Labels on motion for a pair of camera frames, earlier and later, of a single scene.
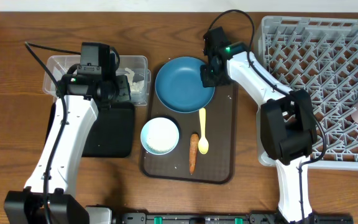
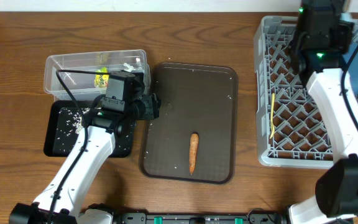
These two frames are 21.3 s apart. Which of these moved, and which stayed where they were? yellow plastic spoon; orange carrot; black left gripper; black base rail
Moved: black left gripper; yellow plastic spoon
Stayed: orange carrot; black base rail
